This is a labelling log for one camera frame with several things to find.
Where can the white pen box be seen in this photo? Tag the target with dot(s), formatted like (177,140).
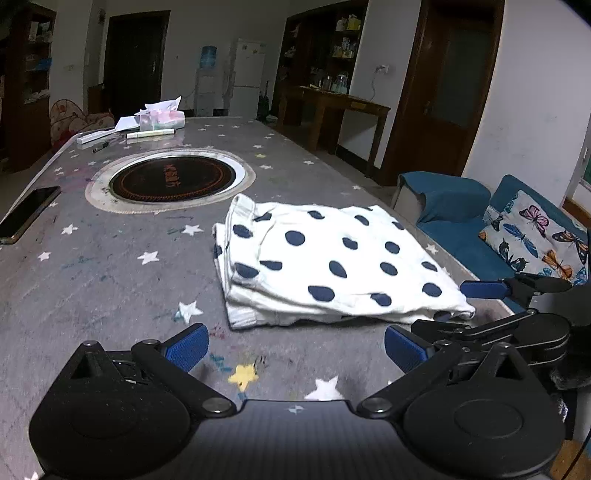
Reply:
(150,134)

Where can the black smartphone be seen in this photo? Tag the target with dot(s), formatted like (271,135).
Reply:
(25,213)

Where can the glass display cabinet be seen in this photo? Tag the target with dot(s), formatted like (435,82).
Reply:
(26,42)

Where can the dark wooden side table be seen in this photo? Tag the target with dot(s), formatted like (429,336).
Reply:
(329,111)

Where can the blue sofa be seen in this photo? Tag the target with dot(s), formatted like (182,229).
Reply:
(451,211)

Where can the dark wooden door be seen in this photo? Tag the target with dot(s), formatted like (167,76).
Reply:
(446,88)

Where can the black marker pen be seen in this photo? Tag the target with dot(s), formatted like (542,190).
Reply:
(102,146)

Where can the tissue pack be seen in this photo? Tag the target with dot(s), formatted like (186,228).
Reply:
(161,116)

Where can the dark wall shelf unit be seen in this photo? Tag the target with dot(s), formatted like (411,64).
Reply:
(319,47)

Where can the round induction cooktop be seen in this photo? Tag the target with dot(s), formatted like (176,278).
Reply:
(168,180)

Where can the white refrigerator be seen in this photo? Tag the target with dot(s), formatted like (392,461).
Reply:
(245,78)

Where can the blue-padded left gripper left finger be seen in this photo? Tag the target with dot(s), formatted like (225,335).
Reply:
(170,362)

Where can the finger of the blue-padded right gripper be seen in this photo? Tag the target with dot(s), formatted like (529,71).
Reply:
(499,330)
(519,287)

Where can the butterfly print cushion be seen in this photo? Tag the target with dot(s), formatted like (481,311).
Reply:
(529,241)

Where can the water dispenser with blue bottle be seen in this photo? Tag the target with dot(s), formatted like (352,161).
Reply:
(205,82)

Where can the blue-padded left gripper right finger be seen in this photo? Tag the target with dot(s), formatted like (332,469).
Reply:
(424,366)

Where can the white paper sheets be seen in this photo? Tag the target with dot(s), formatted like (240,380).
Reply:
(127,123)

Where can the white navy polka dot garment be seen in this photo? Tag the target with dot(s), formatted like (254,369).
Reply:
(281,263)

